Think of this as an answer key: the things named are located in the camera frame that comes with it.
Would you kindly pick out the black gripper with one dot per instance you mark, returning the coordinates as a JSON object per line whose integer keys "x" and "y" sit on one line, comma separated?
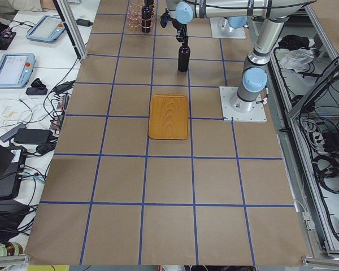
{"x": 181, "y": 30}

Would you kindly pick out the dark wine bottle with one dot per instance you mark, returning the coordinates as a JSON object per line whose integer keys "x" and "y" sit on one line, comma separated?
{"x": 147, "y": 12}
{"x": 183, "y": 58}

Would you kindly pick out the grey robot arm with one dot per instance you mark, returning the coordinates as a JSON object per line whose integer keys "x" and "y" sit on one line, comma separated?
{"x": 275, "y": 14}
{"x": 231, "y": 25}

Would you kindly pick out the dark wine bottle in basket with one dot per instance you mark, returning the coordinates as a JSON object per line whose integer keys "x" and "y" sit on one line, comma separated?
{"x": 147, "y": 12}

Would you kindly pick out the wooden rectangular tray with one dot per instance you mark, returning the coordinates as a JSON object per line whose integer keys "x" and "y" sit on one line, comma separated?
{"x": 168, "y": 118}

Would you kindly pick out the crumpled white cloth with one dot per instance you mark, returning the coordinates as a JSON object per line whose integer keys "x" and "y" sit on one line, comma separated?
{"x": 297, "y": 60}

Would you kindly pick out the blue teach pendant far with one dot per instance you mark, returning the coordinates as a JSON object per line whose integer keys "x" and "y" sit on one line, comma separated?
{"x": 47, "y": 29}

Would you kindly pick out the blue teach pendant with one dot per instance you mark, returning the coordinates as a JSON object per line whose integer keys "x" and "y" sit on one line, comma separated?
{"x": 16, "y": 70}
{"x": 47, "y": 29}

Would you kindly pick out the blue teach pendant near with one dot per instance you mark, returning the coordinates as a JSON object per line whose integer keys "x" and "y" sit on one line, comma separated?
{"x": 16, "y": 70}

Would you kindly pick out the black power adapter brick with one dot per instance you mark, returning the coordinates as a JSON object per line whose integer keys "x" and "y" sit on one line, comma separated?
{"x": 32, "y": 136}

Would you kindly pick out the black laptop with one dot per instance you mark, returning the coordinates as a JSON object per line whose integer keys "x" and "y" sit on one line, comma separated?
{"x": 12, "y": 163}

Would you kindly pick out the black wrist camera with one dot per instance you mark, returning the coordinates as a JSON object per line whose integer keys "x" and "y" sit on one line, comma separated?
{"x": 164, "y": 19}

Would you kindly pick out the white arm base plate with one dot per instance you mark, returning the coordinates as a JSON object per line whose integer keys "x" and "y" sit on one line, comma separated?
{"x": 216, "y": 33}
{"x": 235, "y": 109}

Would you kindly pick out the copper wire bottle basket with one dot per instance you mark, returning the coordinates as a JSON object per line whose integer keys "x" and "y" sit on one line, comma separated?
{"x": 134, "y": 13}

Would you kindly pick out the aluminium frame post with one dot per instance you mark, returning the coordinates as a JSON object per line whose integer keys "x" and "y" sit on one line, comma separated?
{"x": 66, "y": 15}

